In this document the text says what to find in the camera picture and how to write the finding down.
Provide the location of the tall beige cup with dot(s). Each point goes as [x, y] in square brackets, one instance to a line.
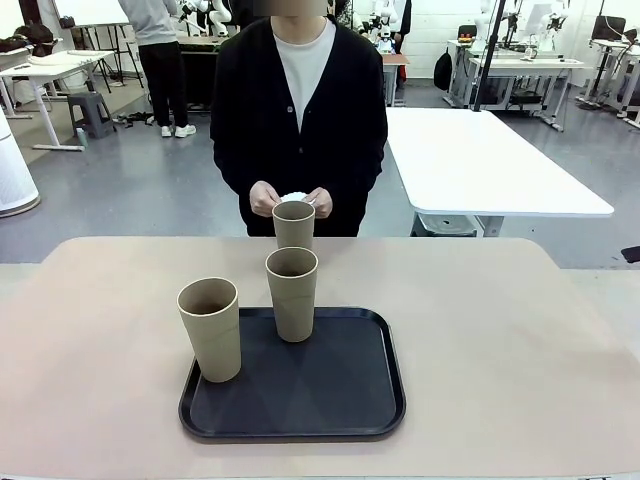
[292, 310]
[215, 350]
[294, 232]

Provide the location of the white scalloped paper coaster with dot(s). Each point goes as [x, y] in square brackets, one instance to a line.
[295, 196]

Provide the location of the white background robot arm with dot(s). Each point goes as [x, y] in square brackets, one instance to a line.
[482, 22]

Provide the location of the person's left forearm black sleeve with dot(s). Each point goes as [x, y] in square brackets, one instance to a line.
[357, 175]

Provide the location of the person's right forearm black sleeve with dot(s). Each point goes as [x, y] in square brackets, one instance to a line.
[232, 175]

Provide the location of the person's left hand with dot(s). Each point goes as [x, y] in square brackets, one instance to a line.
[324, 202]

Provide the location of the person's right hand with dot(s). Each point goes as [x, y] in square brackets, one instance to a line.
[262, 202]

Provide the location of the grey table base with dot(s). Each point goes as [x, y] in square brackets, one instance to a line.
[442, 225]

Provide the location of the white lab desk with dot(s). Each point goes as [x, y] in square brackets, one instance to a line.
[525, 64]

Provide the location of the black computer monitor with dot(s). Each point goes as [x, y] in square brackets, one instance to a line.
[612, 27]

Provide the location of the black metal pole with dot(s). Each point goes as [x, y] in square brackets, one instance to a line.
[487, 65]

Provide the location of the black backpack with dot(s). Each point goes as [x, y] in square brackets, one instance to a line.
[442, 72]

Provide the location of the small brown-topped table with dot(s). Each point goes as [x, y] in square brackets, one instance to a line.
[395, 59]

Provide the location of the small white robot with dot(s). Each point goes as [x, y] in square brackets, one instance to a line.
[385, 42]

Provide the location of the black rectangular serving tray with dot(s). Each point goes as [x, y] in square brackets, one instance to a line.
[310, 400]

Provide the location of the person in black cardigan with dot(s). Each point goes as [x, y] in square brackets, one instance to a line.
[250, 110]

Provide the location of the person in grey top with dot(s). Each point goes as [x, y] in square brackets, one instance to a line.
[155, 30]

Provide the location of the small green bottle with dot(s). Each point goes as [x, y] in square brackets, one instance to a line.
[81, 139]

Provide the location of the grey plastic stool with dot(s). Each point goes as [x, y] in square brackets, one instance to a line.
[90, 102]

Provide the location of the whiteboard on easel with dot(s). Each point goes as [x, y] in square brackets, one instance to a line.
[90, 10]

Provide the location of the white height-adjustable desk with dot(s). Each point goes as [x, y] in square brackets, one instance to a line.
[55, 67]

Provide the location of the white cylindrical air purifier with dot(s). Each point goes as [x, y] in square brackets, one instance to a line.
[15, 175]

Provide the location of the black bag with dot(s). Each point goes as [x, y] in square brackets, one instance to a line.
[35, 35]

